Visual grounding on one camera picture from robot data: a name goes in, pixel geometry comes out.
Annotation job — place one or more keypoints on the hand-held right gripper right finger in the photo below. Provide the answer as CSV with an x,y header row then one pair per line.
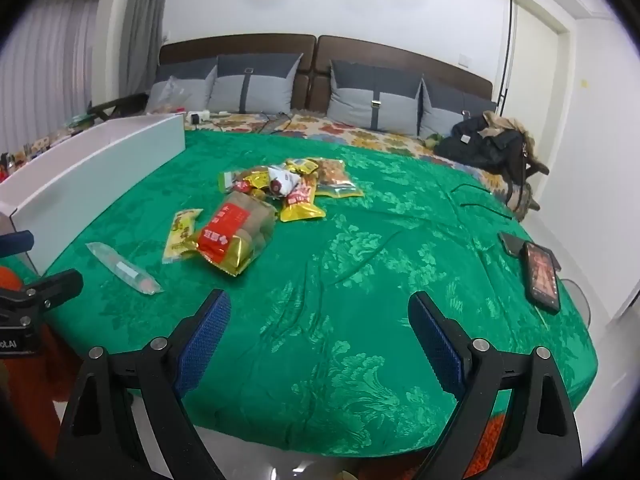
x,y
435,340

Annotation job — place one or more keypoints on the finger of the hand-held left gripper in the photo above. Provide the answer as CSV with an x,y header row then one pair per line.
x,y
15,243
55,285

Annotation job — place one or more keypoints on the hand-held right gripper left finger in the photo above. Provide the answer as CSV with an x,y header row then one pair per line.
x,y
205,340

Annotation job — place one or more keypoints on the clear corn sausage packet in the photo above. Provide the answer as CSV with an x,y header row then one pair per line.
x,y
125,270

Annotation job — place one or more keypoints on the pale yellow snack packet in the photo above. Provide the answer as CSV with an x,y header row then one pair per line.
x,y
181,235

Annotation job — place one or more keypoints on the large red label snack bag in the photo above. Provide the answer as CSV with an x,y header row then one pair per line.
x,y
235,230

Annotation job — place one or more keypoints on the white cardboard box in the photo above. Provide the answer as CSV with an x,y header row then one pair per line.
x,y
100,160

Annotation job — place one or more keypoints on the green white snack packet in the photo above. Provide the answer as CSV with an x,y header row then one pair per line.
x,y
230,181

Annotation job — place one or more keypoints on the bright yellow snack packet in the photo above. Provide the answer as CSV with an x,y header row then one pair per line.
x,y
300,205

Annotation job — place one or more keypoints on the gold brown snack packet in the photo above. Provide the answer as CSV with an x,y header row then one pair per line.
x,y
255,176

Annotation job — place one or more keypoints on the red white snack packet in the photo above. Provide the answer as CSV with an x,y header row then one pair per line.
x,y
281,183

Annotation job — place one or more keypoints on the yellow peanut snack bag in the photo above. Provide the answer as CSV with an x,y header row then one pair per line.
x,y
337,177

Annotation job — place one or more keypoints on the small yellow snack packet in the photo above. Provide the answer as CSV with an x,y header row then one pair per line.
x,y
302,165

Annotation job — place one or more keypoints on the orange cloth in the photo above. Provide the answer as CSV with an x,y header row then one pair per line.
x,y
25,385

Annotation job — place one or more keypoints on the green patterned blanket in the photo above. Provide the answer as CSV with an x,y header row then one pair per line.
x,y
350,285

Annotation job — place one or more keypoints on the dark smartphone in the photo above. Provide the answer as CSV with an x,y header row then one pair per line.
x,y
511,244

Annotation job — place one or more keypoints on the smartphone with red screen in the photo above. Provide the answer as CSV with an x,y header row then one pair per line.
x,y
542,275

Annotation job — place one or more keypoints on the round grey stool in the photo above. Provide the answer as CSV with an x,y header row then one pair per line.
x,y
580,302

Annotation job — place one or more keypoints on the dark wooden armchair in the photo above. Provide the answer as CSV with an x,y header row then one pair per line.
x,y
117,105

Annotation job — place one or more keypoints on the white sheer curtain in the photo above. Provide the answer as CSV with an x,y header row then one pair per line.
x,y
45,70

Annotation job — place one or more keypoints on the black jacket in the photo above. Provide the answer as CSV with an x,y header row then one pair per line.
x,y
480,150

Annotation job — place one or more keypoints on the green plush toy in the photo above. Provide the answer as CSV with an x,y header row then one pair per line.
x,y
433,141

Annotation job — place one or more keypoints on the clear plastic bag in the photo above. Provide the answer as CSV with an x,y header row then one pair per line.
x,y
171,94

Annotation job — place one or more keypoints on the white power strip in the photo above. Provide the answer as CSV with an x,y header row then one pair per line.
x,y
197,119

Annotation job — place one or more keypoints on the floral bed sheet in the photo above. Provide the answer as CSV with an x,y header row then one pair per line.
x,y
350,132

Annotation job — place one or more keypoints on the grey curtain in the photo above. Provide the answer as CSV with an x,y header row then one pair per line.
x,y
145,15

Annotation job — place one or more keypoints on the white door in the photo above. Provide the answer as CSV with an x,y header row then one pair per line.
x,y
530,60

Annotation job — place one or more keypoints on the white wall switch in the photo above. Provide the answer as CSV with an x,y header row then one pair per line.
x,y
465,60

